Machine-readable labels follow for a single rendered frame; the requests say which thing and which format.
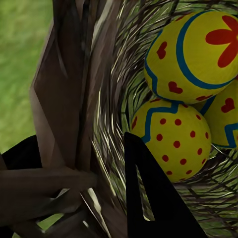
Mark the easter egg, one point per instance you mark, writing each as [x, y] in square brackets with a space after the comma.
[221, 113]
[193, 58]
[177, 135]

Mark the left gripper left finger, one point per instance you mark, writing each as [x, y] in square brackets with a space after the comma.
[23, 156]

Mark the wicker basket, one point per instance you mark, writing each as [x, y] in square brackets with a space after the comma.
[77, 92]

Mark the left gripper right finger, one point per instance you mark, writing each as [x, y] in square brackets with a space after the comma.
[172, 217]

